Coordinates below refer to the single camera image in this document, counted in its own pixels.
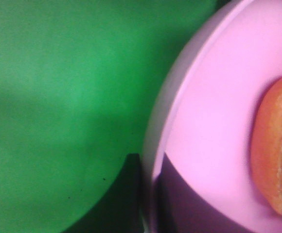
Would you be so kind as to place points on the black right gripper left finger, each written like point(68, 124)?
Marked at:
point(118, 211)

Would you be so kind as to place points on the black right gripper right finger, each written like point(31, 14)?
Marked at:
point(216, 195)

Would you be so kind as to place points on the pink plate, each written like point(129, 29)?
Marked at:
point(207, 104)

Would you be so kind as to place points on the brown burger bun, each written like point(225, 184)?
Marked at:
point(266, 147)

